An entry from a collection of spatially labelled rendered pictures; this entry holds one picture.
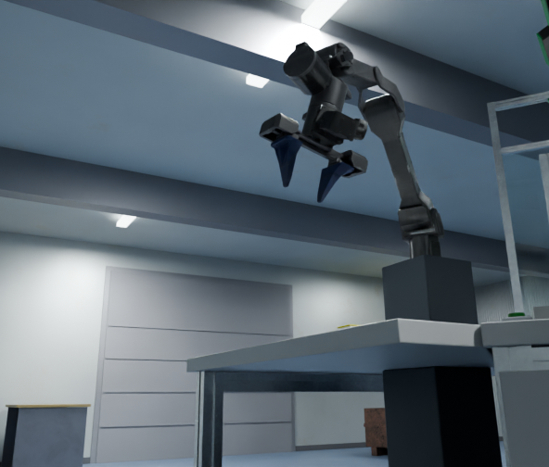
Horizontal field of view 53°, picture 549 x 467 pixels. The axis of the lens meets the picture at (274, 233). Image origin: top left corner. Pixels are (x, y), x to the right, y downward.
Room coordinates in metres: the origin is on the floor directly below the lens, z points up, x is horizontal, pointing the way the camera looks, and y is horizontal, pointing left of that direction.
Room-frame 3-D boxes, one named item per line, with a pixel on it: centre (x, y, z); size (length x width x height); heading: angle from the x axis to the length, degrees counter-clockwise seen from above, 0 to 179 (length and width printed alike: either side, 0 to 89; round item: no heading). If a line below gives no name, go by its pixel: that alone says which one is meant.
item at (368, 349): (1.17, -0.37, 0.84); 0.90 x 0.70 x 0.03; 119
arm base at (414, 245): (1.21, -0.34, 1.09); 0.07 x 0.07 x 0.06; 29
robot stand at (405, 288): (1.21, -0.34, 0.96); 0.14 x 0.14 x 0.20; 29
